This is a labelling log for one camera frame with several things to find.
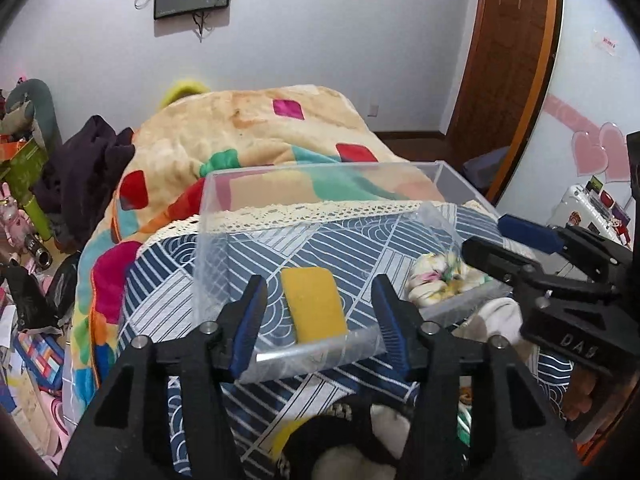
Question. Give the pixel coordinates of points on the brown wooden door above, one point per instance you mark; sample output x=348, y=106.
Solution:
x=500, y=69

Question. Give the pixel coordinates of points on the dark purple clothing pile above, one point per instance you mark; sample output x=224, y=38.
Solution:
x=79, y=179

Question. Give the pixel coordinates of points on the pink rabbit toy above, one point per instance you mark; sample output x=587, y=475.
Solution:
x=14, y=222

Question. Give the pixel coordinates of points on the blue patterned tablecloth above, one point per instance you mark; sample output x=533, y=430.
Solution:
x=158, y=303

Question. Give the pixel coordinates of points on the green bottle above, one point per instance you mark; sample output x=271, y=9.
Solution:
x=37, y=217

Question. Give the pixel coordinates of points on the yellow sponge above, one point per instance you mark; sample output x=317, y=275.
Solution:
x=314, y=303

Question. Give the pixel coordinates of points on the white drawstring bag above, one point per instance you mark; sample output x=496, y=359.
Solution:
x=501, y=316

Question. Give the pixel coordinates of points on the green knitted cloth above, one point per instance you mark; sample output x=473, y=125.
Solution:
x=464, y=423

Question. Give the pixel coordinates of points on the person's hand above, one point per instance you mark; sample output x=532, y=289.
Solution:
x=577, y=399

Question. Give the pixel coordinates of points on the clear plastic storage box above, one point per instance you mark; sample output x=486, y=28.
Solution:
x=357, y=221

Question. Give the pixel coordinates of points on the floral scrunchie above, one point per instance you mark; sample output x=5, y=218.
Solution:
x=436, y=277

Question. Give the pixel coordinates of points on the wall socket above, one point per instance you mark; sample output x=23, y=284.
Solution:
x=373, y=109

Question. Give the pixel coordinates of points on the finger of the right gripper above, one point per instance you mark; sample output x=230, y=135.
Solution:
x=540, y=234
x=518, y=271

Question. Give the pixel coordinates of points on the wooden wardrobe with sliding doors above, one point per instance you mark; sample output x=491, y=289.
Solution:
x=592, y=103

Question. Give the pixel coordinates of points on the black and white pouch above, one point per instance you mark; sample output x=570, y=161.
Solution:
x=354, y=438

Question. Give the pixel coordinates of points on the colourful plush blanket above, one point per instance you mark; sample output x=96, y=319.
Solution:
x=177, y=148

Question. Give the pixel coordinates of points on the white suitcase with stickers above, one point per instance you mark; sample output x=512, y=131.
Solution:
x=593, y=208

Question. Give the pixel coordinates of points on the green cardboard box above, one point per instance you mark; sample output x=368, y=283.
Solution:
x=23, y=170

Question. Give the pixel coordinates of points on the grey plush toy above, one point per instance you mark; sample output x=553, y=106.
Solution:
x=29, y=108

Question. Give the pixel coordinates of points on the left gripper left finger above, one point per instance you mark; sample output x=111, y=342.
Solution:
x=124, y=433

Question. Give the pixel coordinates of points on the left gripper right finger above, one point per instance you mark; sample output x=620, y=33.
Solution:
x=514, y=433

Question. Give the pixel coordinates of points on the yellow chair back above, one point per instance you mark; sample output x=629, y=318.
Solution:
x=182, y=89

